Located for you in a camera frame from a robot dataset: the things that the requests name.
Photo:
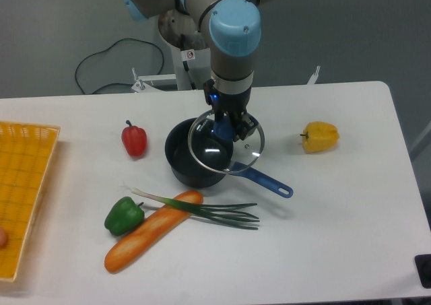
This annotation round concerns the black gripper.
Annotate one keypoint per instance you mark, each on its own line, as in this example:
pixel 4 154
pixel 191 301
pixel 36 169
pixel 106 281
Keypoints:
pixel 244 124

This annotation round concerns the glass lid blue knob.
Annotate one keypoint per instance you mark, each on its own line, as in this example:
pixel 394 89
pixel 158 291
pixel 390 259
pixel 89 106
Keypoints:
pixel 213 147

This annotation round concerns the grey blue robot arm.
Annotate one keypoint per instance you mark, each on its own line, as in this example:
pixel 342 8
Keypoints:
pixel 232 30

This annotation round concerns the yellow bell pepper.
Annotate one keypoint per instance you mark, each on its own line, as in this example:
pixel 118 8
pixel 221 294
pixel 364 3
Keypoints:
pixel 319 136

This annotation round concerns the green spring onion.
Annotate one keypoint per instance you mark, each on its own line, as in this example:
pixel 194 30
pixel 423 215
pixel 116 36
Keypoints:
pixel 231 215

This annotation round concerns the red bell pepper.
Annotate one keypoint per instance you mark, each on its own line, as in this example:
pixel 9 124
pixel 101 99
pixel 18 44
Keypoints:
pixel 134 139

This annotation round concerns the green bell pepper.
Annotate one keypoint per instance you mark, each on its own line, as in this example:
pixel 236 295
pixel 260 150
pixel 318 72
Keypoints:
pixel 124 216

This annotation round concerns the orange baguette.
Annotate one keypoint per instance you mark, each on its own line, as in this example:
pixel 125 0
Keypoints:
pixel 155 227

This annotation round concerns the yellow woven basket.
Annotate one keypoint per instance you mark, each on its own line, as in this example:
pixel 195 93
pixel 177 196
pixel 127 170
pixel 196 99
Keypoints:
pixel 26 153

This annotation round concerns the black device at table edge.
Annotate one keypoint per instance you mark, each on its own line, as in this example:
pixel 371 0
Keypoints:
pixel 423 268

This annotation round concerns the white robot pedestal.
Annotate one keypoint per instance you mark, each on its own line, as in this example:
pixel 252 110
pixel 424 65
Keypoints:
pixel 189 51

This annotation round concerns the dark saucepan blue handle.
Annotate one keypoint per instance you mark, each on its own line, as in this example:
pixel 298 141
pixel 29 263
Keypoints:
pixel 190 173

